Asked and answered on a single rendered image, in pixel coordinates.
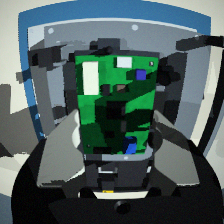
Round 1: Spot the green circuit board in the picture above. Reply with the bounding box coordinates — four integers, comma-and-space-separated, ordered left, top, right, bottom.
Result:
75, 55, 158, 154

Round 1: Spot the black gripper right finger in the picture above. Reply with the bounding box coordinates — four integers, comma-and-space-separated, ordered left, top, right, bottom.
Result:
149, 109, 223, 224

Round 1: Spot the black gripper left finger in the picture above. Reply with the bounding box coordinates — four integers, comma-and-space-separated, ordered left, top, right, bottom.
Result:
11, 108, 87, 224

